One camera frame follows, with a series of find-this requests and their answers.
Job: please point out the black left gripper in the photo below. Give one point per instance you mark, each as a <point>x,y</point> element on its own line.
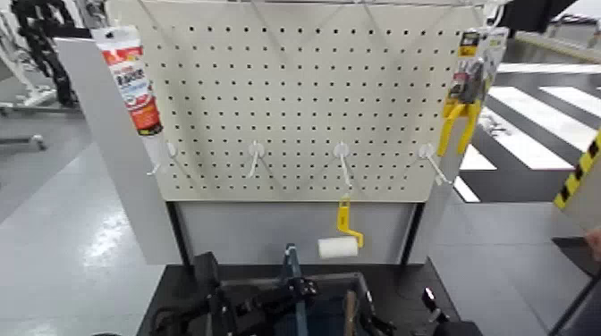
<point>232,314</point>

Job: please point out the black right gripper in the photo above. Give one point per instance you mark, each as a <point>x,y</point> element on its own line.
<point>457,329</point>

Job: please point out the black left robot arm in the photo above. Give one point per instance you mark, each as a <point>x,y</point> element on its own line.
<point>173,321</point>

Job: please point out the dark grey plastic crate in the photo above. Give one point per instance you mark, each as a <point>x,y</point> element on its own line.
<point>338,286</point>

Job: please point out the bare person hand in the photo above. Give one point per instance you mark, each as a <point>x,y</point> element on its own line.
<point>595,244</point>

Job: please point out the grey back panel of stand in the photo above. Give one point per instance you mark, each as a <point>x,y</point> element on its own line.
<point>249,230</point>

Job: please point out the white pegboard hook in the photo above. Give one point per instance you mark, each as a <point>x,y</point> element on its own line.
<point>434,162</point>
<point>157,164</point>
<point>255,157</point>
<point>342,162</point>

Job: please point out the black tripod stand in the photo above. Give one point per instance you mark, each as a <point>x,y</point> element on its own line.
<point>573,253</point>

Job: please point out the grey side panel of stand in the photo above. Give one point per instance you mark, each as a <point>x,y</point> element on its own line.
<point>117,155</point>

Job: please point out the cream perforated pegboard panel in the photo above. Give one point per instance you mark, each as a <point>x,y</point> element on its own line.
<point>300,94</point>

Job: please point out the yellow black striped barrier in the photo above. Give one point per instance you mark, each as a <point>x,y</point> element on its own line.
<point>580,171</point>

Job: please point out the white red sealant tube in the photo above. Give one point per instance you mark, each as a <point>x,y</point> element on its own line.
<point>131,84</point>

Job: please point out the blister pack with white card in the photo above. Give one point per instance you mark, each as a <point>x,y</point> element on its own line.
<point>497,51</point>

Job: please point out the black machine in background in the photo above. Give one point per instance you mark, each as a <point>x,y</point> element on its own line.
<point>44,51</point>

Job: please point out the black equipment in background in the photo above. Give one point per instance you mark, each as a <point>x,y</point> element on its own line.
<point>530,14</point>

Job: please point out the black upright post of stand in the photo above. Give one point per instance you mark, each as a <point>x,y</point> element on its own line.
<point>412,234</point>
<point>179,234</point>

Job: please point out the white metal frame stand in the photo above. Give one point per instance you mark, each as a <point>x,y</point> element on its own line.
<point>19,79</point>

